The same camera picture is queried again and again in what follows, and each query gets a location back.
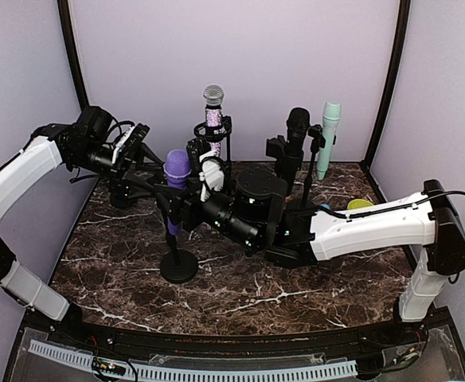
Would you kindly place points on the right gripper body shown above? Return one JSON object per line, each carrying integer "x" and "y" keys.
{"x": 189, "y": 206}

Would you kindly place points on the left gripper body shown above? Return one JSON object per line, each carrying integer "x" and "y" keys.
{"x": 118, "y": 170}

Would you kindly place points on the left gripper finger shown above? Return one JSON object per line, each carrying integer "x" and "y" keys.
{"x": 136, "y": 187}
{"x": 148, "y": 157}

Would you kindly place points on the black round-base stand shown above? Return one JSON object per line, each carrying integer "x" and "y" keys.
{"x": 177, "y": 266}
{"x": 317, "y": 143}
{"x": 117, "y": 198}

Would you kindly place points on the purple microphone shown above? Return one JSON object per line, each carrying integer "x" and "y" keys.
{"x": 177, "y": 168}

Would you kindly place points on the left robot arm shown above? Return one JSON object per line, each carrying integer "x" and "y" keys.
{"x": 95, "y": 142}

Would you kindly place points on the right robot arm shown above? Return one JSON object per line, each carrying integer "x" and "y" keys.
{"x": 293, "y": 234}

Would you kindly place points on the black round-base stand clamp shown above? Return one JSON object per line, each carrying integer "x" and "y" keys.
{"x": 288, "y": 158}

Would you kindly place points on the silver glitter microphone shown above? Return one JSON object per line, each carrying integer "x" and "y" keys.
{"x": 213, "y": 95}

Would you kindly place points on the mint green microphone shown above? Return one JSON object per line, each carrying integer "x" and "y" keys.
{"x": 330, "y": 119}

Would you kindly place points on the lime green bowl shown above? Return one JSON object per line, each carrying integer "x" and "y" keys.
{"x": 359, "y": 204}

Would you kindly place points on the green circuit board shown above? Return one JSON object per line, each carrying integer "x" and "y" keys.
{"x": 107, "y": 367}

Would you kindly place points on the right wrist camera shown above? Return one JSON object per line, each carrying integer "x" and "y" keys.
{"x": 206, "y": 163}

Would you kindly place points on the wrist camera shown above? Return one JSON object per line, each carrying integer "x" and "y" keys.
{"x": 129, "y": 142}
{"x": 206, "y": 163}

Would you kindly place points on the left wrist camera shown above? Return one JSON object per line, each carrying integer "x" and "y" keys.
{"x": 129, "y": 142}

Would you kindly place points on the black tripod shock-mount stand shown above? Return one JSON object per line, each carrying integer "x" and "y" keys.
{"x": 199, "y": 132}

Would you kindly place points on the left black frame post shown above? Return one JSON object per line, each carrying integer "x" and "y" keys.
{"x": 73, "y": 53}

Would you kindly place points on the black frame post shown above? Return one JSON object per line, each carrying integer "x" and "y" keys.
{"x": 73, "y": 53}
{"x": 390, "y": 83}

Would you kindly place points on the white slotted cable duct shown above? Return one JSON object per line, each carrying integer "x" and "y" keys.
{"x": 166, "y": 368}

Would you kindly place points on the right black frame post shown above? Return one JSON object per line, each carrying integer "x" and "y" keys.
{"x": 390, "y": 83}

